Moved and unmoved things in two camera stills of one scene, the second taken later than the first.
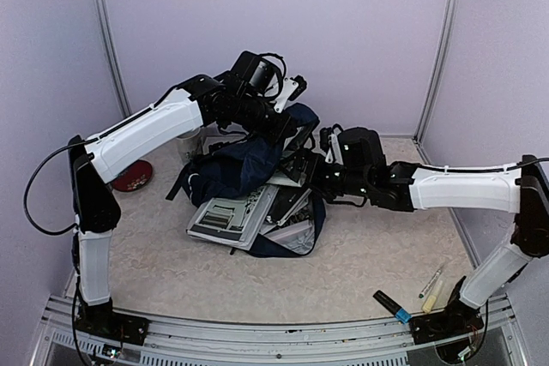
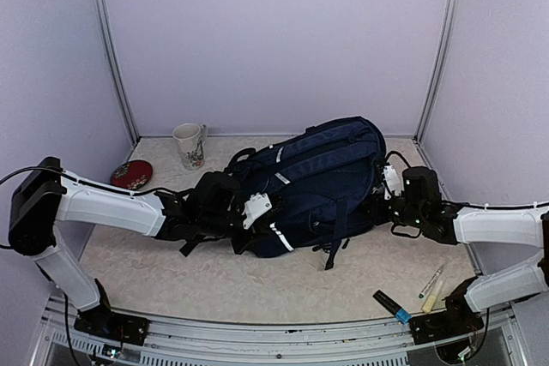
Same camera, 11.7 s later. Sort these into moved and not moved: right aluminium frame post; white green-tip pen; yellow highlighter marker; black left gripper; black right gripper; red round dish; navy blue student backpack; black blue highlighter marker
Moved: black right gripper; navy blue student backpack; black left gripper
Not moved: yellow highlighter marker; black blue highlighter marker; right aluminium frame post; white green-tip pen; red round dish
